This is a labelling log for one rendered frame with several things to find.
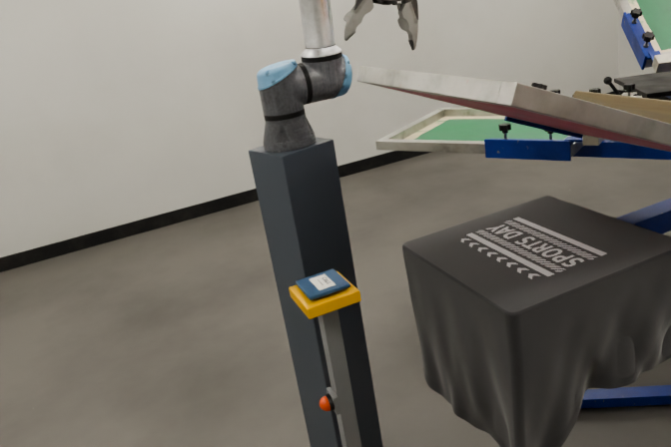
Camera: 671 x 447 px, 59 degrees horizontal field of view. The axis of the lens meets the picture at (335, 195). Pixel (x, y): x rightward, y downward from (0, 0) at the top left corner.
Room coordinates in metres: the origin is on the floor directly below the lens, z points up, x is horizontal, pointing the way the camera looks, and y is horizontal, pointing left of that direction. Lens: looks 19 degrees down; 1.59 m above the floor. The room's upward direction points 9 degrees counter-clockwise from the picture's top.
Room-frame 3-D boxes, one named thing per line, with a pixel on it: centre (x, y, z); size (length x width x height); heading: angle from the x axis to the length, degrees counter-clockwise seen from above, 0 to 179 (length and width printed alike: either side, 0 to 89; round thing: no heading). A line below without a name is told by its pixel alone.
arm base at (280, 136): (1.67, 0.10, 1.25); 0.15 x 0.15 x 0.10
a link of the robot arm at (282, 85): (1.67, 0.10, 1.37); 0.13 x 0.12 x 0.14; 111
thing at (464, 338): (1.21, -0.23, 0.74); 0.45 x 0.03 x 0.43; 20
